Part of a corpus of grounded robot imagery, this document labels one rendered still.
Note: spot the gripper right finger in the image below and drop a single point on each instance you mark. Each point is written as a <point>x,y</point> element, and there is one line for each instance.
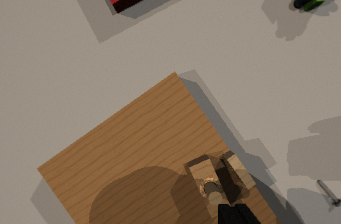
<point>245,214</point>

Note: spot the red open tray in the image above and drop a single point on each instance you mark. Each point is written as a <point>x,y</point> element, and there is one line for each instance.
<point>121,5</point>

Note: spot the brown wooden board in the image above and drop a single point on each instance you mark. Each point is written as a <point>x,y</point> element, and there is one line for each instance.
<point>133,167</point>

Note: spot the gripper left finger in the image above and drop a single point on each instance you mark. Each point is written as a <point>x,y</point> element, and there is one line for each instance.
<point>227,215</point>

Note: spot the small wooden block with hole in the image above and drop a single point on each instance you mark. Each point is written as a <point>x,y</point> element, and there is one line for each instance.
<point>203,172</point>

